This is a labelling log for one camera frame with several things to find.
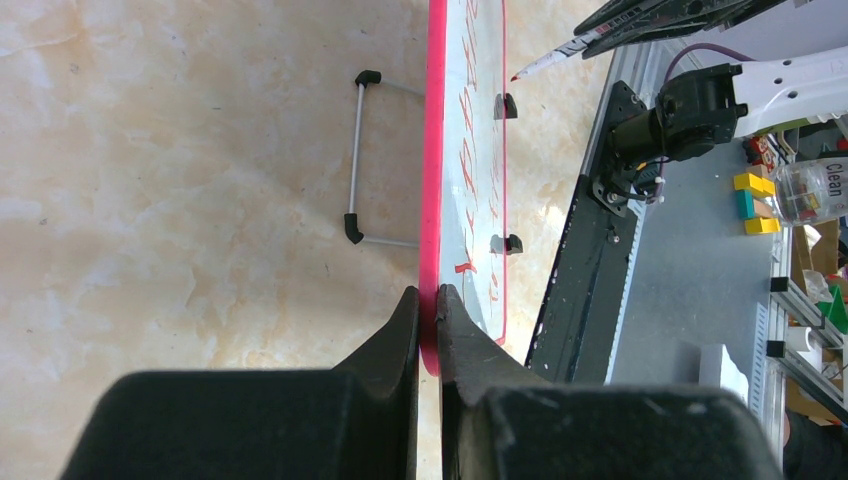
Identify yellow and teal blocks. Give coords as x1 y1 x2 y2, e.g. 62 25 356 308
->
733 173 781 235

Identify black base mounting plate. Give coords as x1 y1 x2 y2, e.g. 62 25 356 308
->
525 80 646 384

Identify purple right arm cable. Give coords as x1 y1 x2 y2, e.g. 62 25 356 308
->
662 42 757 84

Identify clear plastic cleaner bottle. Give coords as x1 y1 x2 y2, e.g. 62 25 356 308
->
773 152 847 226

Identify red whiteboard marker pen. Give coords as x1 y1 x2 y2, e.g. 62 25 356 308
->
510 22 630 82

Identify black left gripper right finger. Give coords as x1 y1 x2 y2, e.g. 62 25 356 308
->
436 285 782 479

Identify red framed whiteboard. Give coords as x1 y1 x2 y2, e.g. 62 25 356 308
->
418 1 508 376

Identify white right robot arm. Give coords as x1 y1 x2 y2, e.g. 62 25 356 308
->
574 1 847 165

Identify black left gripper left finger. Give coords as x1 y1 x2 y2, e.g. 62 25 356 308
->
63 287 419 479

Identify metal whiteboard stand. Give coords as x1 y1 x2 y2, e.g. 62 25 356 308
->
343 68 525 256

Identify white slotted cable duct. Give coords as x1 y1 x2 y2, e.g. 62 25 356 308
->
604 200 646 385

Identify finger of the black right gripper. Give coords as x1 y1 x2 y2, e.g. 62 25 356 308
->
581 0 783 60
573 0 696 36

